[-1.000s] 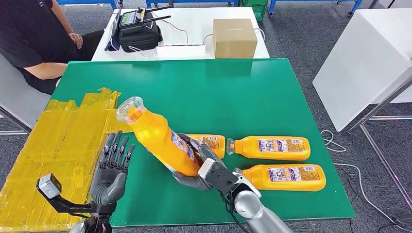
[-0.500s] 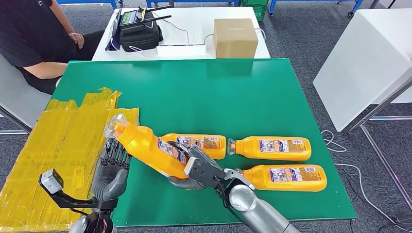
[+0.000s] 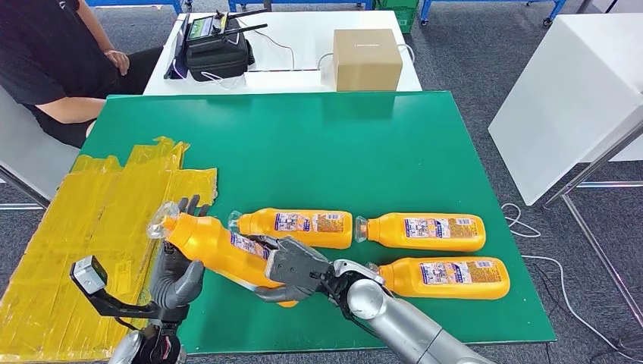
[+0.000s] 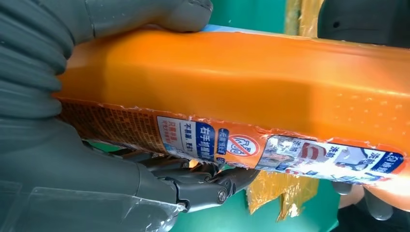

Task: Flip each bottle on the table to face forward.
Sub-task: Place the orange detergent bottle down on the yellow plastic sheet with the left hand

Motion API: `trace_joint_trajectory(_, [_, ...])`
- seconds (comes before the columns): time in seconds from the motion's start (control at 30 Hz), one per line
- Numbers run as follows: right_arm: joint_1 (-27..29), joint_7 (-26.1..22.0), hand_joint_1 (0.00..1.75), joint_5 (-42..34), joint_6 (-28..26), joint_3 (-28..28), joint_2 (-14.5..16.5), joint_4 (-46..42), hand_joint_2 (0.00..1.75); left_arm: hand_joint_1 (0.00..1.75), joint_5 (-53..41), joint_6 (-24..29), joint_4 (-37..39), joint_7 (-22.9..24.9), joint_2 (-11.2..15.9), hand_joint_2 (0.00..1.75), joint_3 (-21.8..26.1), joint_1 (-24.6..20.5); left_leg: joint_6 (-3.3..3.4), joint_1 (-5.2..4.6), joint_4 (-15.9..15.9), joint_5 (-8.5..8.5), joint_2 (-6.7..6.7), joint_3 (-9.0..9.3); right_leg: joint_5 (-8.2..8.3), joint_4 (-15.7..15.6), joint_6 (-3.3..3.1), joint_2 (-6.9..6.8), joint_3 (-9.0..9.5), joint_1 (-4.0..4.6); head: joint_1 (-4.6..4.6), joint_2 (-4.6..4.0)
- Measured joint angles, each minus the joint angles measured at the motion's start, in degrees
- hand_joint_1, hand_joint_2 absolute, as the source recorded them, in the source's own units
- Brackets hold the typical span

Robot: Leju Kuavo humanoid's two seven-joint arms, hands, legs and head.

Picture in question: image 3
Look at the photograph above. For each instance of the black carry case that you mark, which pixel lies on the black carry case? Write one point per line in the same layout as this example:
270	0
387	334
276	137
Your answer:
216	60

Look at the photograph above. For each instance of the yellow taped sheet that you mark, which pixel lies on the yellow taped sheet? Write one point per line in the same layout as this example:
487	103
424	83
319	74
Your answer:
75	211

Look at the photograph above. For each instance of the remote controller with antennas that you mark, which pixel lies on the remote controller with antennas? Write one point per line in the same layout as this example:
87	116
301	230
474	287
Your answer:
201	27

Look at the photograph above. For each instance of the large white table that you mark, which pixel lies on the large white table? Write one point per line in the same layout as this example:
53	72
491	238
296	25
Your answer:
567	100

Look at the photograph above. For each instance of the person's left hand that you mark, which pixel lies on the person's left hand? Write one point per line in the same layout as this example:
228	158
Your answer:
119	61

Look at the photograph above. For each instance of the person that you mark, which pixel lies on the person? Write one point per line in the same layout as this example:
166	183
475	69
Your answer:
35	50

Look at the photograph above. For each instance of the metal table leg frame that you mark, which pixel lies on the metal table leg frame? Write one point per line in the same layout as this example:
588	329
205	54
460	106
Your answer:
593	167

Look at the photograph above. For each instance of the person's right forearm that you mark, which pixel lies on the person's right forearm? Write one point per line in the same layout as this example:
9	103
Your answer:
75	108

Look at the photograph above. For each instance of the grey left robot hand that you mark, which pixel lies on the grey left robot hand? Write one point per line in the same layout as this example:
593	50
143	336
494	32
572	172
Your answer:
173	281

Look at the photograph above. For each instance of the orange bottle with clear cap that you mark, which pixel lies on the orange bottle with clear cap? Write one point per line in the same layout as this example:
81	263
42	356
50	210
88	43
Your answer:
261	223
452	291
211	246
392	233

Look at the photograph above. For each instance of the blue metal frame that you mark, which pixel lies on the blue metal frame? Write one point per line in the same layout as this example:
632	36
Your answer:
482	2
301	3
135	2

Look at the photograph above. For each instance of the grey seat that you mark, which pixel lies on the grey seat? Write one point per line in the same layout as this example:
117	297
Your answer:
30	160

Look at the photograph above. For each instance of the green plastic crate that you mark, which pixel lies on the green plastic crate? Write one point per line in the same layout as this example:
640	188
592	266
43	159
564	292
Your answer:
404	17

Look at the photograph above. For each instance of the brown cardboard box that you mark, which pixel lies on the brown cardboard box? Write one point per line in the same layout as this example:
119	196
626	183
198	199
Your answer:
366	60

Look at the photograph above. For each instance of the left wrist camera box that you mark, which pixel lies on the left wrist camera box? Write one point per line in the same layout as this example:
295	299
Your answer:
89	274

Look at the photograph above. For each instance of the person's left forearm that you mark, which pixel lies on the person's left forearm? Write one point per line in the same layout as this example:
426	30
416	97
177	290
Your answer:
93	25

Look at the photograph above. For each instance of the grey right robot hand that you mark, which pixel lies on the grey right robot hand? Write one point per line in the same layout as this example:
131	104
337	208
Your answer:
296	266

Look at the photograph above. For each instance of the dark laptop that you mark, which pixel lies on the dark laptop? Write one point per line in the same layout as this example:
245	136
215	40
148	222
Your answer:
177	55

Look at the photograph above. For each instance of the flat white box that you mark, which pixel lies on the flat white box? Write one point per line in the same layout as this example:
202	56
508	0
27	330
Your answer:
281	81

